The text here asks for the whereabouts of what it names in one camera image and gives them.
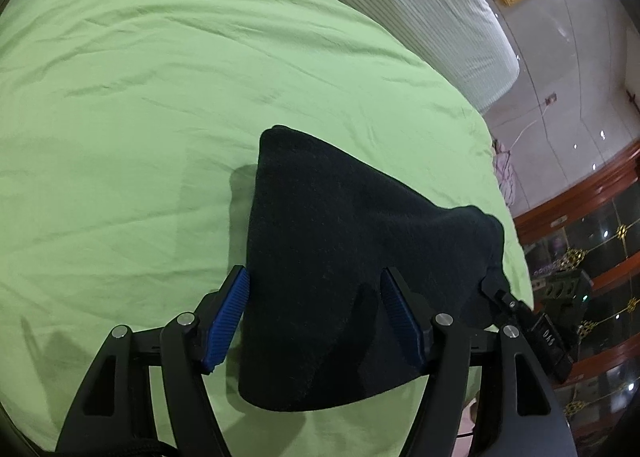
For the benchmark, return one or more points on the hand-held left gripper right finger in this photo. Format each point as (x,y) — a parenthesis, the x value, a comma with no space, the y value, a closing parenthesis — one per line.
(400,317)

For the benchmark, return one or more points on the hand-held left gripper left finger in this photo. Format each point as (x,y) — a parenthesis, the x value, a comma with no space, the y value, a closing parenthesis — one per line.
(230,317)

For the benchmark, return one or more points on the green bed sheet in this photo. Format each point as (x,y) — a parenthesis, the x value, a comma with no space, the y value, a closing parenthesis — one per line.
(125,112)

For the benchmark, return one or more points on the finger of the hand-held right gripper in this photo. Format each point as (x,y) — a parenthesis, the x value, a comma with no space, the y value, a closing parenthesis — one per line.
(505,299)

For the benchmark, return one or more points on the wooden glass cabinet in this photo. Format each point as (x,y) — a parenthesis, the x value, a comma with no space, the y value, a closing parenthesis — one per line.
(600,217)

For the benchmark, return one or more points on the pink checked cloth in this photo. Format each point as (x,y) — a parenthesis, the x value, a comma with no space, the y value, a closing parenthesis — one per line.
(504,172)

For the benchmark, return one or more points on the black pants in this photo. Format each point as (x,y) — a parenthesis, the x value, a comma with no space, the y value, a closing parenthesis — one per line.
(325,237)

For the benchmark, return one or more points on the wall socket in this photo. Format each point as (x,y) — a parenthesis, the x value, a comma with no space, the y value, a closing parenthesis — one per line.
(551,99)

